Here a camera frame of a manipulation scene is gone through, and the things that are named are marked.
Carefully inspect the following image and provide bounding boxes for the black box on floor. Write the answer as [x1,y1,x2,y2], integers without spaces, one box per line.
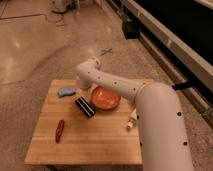
[122,22,140,39]

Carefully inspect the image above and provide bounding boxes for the red marker pen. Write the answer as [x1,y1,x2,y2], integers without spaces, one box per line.
[55,120,65,143]

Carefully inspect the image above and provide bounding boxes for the white tube with cap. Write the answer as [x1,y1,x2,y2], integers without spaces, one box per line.
[126,111,137,130]

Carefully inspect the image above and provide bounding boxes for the black striped eraser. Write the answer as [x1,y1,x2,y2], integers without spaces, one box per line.
[75,97,96,118]

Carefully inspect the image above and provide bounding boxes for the blue sponge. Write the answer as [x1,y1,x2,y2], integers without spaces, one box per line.
[58,87,76,97]

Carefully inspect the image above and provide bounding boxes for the orange bowl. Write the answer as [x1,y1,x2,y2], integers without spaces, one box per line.
[90,86,121,110]

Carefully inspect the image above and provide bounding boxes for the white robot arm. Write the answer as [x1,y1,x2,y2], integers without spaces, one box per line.
[76,58,194,171]

